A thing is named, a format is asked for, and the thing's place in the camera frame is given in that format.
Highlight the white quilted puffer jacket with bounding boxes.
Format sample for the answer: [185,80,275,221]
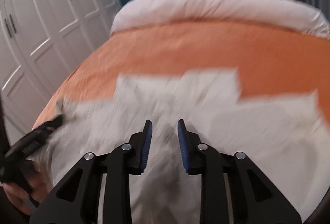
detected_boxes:
[31,69,329,223]

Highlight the person's left hand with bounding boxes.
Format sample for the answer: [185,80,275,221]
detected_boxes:
[1,160,51,216]

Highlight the orange plush bed cover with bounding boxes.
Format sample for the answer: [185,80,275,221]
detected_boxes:
[36,20,329,125]

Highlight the pale pink folded duvet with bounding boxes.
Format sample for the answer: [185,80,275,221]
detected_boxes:
[111,0,329,39]

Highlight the white panelled wardrobe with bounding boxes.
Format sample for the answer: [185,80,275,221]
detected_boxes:
[1,0,121,133]

